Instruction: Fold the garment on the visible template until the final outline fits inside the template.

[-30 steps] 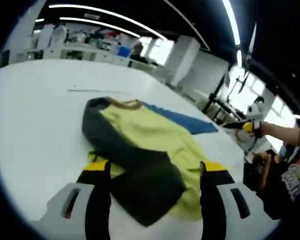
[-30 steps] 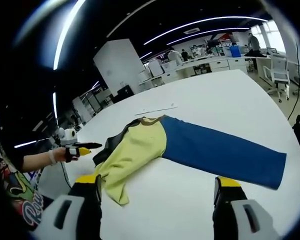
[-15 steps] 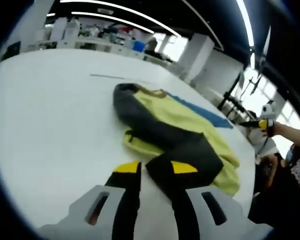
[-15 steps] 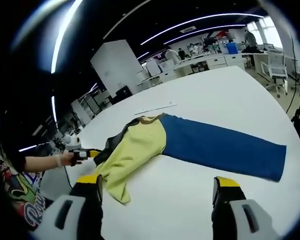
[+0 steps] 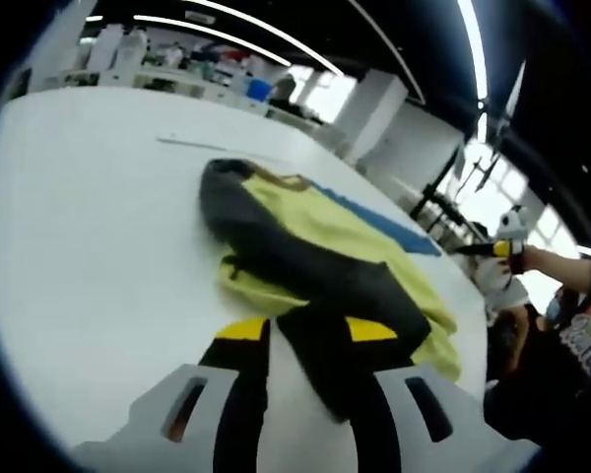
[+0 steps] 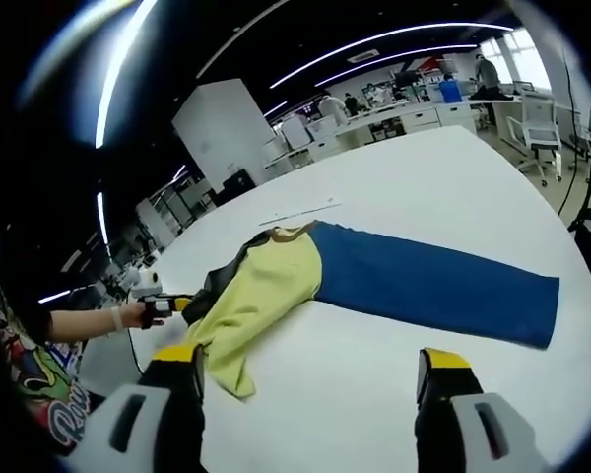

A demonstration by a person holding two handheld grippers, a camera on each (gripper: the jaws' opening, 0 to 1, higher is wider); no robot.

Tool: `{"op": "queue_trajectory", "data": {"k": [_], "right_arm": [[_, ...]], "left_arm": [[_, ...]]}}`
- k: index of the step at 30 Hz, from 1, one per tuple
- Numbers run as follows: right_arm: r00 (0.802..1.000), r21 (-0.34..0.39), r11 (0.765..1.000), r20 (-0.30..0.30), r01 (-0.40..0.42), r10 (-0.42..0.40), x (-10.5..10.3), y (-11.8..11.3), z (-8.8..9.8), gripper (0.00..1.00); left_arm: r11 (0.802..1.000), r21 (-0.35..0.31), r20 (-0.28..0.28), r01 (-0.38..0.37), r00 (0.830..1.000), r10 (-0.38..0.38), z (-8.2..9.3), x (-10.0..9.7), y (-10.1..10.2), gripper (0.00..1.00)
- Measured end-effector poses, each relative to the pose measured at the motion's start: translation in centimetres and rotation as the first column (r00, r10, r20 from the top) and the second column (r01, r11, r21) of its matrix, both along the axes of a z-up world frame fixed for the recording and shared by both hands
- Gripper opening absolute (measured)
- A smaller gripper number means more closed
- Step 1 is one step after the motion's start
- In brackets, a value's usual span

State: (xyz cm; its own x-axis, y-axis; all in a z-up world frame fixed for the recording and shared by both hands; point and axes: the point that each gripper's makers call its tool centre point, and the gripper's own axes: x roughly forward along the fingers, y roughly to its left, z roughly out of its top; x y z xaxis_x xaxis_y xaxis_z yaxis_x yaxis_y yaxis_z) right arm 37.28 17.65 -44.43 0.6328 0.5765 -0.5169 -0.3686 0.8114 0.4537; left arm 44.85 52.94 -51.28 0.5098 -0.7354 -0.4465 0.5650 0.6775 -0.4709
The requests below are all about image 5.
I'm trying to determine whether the thin ceiling light strip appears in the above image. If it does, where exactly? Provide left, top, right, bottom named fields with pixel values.
left=191, top=0, right=347, bottom=76
left=132, top=13, right=293, bottom=69

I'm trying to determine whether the blue storage bin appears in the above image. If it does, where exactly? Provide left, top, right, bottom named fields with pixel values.
left=247, top=78, right=273, bottom=103

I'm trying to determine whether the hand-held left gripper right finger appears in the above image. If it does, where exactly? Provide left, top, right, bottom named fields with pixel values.
left=346, top=317, right=541, bottom=473

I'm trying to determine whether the person operator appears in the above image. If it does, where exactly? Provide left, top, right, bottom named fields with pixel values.
left=482, top=283, right=591, bottom=447

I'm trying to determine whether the black metal stand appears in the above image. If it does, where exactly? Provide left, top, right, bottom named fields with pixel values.
left=407, top=145, right=504, bottom=240

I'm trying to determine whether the long bright ceiling light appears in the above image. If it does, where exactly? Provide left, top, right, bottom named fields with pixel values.
left=456, top=0, right=490, bottom=107

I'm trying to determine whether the white workbench row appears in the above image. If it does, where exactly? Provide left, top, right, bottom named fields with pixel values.
left=61, top=63, right=329, bottom=130

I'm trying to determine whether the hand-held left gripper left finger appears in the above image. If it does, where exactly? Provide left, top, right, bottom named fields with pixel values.
left=73, top=317, right=273, bottom=473

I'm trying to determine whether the person's right hand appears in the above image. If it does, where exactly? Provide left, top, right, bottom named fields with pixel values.
left=508, top=241, right=539, bottom=275

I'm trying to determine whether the yellow-green and dark garment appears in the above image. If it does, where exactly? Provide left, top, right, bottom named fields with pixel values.
left=199, top=157, right=463, bottom=426

